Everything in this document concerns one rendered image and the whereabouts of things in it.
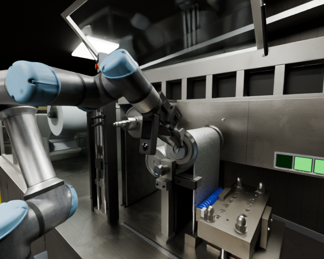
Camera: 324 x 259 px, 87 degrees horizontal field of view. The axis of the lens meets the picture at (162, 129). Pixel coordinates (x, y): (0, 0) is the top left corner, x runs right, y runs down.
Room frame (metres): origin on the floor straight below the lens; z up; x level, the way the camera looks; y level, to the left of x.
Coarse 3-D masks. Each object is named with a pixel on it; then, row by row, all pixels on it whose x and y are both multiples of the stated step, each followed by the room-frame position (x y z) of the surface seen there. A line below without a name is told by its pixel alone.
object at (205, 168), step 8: (208, 160) 0.68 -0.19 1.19; (216, 160) 0.75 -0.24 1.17; (200, 168) 0.63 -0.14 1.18; (208, 168) 0.68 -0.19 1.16; (216, 168) 0.75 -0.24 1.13; (200, 176) 0.63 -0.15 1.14; (208, 176) 0.69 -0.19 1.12; (216, 176) 0.75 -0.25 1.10; (208, 184) 0.69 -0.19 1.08; (216, 184) 0.75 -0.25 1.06; (200, 192) 0.63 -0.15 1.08; (208, 192) 0.69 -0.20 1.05; (200, 200) 0.63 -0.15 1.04
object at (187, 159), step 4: (184, 136) 0.61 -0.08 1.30; (184, 140) 0.61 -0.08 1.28; (188, 140) 0.60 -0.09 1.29; (168, 144) 0.65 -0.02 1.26; (188, 144) 0.60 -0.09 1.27; (168, 148) 0.65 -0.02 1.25; (188, 148) 0.60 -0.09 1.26; (192, 148) 0.59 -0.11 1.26; (168, 152) 0.65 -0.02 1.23; (188, 152) 0.60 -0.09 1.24; (192, 152) 0.59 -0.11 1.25; (188, 156) 0.60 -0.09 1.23; (176, 160) 0.63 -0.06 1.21; (180, 160) 0.62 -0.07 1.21; (184, 160) 0.61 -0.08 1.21; (188, 160) 0.60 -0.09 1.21
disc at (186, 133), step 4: (188, 132) 0.61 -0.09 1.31; (188, 136) 0.61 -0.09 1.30; (192, 136) 0.60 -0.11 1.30; (192, 140) 0.60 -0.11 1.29; (192, 144) 0.60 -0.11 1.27; (196, 144) 0.59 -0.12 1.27; (196, 148) 0.59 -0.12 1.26; (196, 152) 0.59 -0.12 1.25; (168, 156) 0.66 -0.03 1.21; (192, 156) 0.60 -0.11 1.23; (196, 156) 0.59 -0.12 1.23; (192, 160) 0.60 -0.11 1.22; (176, 164) 0.64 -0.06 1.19; (180, 164) 0.63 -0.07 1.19; (184, 164) 0.62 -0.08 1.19; (188, 164) 0.61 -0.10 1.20
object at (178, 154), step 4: (184, 144) 0.60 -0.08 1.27; (172, 148) 0.63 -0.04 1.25; (180, 148) 0.60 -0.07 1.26; (184, 148) 0.59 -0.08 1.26; (172, 152) 0.63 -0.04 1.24; (176, 152) 0.61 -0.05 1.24; (180, 152) 0.60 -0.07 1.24; (184, 152) 0.59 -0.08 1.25; (172, 156) 0.63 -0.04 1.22; (176, 156) 0.61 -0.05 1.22; (180, 156) 0.60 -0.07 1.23; (184, 156) 0.60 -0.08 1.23
